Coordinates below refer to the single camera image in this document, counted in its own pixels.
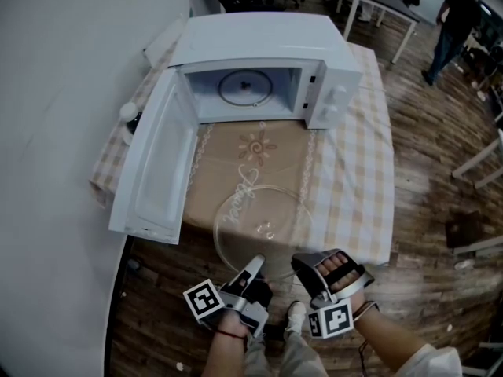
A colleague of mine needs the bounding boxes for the person's right hand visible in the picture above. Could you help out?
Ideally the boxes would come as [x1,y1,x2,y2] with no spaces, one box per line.
[316,252,365,294]

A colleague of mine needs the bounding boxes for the person's beige trousers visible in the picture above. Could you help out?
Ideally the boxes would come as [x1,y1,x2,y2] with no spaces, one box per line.
[243,328,327,377]

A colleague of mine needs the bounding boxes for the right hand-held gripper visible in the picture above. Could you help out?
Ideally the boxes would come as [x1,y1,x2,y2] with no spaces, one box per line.
[290,248,375,339]

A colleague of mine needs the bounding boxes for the person's left forearm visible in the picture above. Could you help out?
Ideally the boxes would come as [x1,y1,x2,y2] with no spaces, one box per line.
[198,312,248,377]

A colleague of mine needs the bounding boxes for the person's right forearm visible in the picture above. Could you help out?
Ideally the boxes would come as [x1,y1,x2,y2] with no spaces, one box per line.
[353,308,429,377]

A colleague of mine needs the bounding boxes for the black roller ring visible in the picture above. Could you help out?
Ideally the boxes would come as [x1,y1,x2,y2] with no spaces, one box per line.
[218,69,274,108]

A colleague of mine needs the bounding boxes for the white microwave oven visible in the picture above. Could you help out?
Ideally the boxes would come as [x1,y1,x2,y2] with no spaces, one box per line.
[108,12,363,245]

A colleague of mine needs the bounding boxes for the flat white board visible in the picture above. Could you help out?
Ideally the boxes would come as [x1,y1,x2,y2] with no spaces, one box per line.
[141,13,185,68]

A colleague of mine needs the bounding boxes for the person's white shoe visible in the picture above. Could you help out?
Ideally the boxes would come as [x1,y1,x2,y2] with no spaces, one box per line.
[285,301,307,333]

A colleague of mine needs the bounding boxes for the round glass turntable plate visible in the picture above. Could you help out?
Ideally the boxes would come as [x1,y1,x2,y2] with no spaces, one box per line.
[213,185,315,284]

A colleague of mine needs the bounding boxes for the black bottle with white cap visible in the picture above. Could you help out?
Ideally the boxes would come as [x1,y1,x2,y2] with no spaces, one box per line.
[119,103,142,133]

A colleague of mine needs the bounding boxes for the white microwave door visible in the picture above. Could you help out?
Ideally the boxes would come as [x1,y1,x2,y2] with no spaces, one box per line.
[108,67,199,245]

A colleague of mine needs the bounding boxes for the brown box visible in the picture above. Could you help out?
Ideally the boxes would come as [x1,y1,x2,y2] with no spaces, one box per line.
[445,210,492,249]

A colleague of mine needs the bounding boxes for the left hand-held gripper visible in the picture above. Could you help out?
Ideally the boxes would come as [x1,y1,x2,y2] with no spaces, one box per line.
[182,254,274,339]

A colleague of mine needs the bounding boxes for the person's white jacket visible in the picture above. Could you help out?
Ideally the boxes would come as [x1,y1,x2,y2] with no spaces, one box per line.
[392,343,463,377]

